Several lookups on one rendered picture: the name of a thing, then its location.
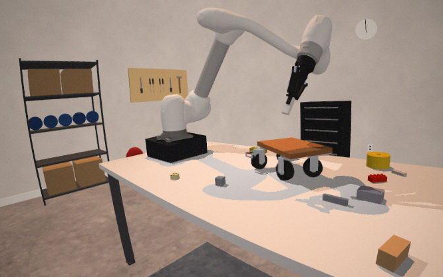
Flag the yellow short cylinder with center hole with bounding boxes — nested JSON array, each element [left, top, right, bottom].
[[367, 152, 390, 170]]

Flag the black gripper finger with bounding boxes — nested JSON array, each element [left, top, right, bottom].
[[281, 66, 306, 114], [289, 75, 308, 113]]

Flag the dark grey rectangular bar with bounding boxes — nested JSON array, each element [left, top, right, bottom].
[[323, 193, 349, 206]]

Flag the brown wooden dolly with caster wheels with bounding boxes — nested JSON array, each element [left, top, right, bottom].
[[245, 137, 333, 180]]

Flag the red toy brick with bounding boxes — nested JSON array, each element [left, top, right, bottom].
[[368, 174, 387, 183]]

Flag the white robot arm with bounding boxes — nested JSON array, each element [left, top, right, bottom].
[[156, 8, 332, 142]]

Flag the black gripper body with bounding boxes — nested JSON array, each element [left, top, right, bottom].
[[295, 55, 316, 78]]

